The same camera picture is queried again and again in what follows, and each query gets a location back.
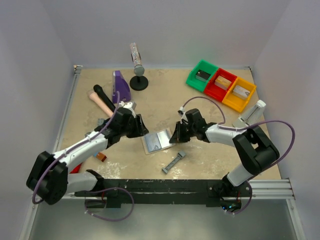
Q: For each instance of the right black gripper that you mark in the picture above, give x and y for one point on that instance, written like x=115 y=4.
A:
x=184 y=131

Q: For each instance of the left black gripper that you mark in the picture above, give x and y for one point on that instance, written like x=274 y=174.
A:
x=133 y=126

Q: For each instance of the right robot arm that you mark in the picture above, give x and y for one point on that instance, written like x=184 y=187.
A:
x=255 y=150

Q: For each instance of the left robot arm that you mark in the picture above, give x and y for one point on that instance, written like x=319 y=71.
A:
x=51 y=176

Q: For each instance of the purple wedge holder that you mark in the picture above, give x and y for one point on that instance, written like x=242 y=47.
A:
x=120 y=85

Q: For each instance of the black card in green bin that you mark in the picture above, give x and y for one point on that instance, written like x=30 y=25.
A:
x=202 y=75

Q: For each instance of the tan card in red bin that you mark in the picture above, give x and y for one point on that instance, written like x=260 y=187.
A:
x=222 y=82

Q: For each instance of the white card in yellow bin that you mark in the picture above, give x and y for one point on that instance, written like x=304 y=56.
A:
x=241 y=92

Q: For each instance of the grey truss bar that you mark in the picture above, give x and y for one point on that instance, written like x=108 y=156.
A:
x=180 y=155

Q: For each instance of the blue toy brick block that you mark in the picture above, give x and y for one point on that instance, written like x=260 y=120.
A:
x=100 y=121

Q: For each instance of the black round stand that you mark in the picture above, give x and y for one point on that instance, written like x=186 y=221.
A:
x=139 y=83

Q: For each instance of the brown orange block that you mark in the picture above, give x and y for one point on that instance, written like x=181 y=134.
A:
x=100 y=156

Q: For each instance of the red storage bin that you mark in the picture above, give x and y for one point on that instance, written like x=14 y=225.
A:
x=214 y=91

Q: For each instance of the beige microphone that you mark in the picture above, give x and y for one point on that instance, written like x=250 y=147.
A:
x=93 y=96

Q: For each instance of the glitter microphone on stand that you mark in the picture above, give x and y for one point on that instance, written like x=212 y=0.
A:
x=139 y=70

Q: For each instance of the yellow storage bin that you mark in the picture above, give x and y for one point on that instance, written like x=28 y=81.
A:
x=234 y=102

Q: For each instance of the green storage bin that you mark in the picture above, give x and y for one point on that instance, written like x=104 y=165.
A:
x=205 y=66

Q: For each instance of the red glitter microphone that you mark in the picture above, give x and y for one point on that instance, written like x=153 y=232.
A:
x=76 y=169

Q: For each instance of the white grey stand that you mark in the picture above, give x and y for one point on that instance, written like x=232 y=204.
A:
x=250 y=116

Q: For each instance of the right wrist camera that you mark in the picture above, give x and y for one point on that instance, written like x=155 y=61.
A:
x=182 y=114

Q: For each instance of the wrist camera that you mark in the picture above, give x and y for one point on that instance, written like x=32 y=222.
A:
x=130 y=105
x=182 y=114

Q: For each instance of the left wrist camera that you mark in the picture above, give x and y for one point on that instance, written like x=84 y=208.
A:
x=130 y=105

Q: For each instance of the black base frame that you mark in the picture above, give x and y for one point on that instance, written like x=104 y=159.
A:
x=209 y=192

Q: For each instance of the aluminium frame rail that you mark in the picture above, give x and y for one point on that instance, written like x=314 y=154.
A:
x=60 y=134

